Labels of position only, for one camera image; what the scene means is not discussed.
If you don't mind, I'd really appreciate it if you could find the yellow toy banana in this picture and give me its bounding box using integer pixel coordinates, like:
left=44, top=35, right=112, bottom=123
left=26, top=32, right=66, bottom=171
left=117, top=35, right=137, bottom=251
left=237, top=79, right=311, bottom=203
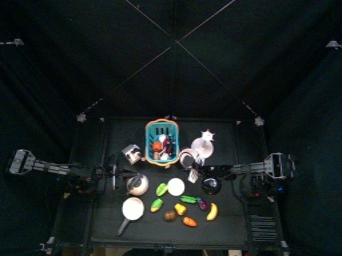
left=205, top=202, right=220, bottom=222

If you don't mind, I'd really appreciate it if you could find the teal basket with orange rim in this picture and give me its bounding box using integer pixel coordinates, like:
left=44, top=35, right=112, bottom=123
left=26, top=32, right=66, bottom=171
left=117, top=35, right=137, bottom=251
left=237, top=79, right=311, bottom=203
left=144, top=118, right=181, bottom=167

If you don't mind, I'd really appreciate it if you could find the brown toy kiwi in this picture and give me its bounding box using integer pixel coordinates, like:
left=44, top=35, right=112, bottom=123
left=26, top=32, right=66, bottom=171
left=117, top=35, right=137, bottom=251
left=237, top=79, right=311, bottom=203
left=162, top=210, right=177, bottom=223

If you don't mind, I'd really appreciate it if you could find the white star shaped toy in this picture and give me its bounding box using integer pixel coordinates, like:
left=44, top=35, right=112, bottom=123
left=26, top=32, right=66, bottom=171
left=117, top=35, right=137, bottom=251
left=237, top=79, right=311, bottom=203
left=200, top=129, right=216, bottom=142

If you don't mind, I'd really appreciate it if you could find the white frying pan grey handle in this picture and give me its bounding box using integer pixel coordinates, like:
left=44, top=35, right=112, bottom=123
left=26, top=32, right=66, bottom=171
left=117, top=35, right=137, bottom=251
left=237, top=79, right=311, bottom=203
left=116, top=196, right=145, bottom=237

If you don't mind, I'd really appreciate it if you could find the toy corn with green husk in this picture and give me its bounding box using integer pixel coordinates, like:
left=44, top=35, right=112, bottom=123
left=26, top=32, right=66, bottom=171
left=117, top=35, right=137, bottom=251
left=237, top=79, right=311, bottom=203
left=149, top=197, right=164, bottom=214

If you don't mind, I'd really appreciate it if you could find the yellow toy bell pepper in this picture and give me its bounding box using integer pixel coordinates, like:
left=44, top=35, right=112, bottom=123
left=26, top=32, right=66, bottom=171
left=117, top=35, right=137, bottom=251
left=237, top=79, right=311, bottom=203
left=173, top=203, right=188, bottom=216

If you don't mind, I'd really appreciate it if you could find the silver toy pot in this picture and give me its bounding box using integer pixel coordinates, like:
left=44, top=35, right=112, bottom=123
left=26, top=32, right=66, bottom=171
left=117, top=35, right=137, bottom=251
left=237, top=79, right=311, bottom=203
left=177, top=148, right=201, bottom=170

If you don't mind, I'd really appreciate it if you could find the dark red toy bottle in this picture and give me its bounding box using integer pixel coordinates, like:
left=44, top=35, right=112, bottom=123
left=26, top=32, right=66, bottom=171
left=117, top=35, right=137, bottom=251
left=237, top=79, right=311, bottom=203
left=161, top=137, right=173, bottom=154

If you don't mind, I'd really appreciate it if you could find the black round bowl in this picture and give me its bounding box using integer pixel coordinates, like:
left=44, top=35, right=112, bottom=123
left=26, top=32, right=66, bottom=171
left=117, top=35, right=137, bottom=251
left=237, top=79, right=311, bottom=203
left=200, top=177, right=223, bottom=196

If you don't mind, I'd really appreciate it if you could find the metal table clamp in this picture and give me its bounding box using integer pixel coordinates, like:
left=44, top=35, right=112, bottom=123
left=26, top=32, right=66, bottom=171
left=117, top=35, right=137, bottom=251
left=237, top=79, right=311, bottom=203
left=36, top=236, right=56, bottom=256

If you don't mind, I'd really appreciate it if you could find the orange toy carrot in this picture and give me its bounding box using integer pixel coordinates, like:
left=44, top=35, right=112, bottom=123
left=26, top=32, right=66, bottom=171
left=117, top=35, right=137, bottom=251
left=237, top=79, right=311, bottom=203
left=181, top=216, right=199, bottom=228

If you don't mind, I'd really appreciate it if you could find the green toy cucumber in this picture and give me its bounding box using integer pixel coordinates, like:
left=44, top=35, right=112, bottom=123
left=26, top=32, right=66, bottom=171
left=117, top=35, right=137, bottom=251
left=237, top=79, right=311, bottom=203
left=178, top=195, right=200, bottom=205

